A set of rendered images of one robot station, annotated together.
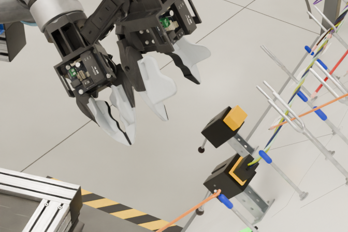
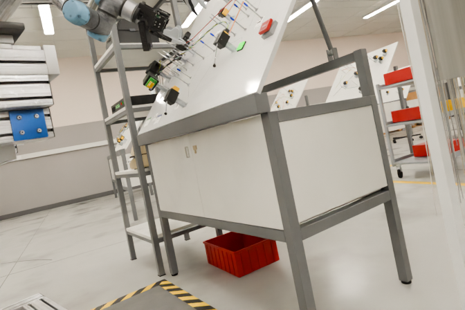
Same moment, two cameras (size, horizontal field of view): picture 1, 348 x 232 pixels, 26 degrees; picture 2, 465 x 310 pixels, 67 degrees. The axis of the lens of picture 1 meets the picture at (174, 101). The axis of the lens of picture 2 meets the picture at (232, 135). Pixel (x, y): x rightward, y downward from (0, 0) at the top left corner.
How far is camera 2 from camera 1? 167 cm
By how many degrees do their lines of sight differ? 68
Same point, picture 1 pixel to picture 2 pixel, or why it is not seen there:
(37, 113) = not seen: outside the picture
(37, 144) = not seen: outside the picture
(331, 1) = (133, 124)
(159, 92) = not seen: outside the picture
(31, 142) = not seen: outside the picture
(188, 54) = (192, 2)
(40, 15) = (131, 4)
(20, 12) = (106, 22)
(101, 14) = not seen: outside the picture
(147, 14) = not seen: outside the picture
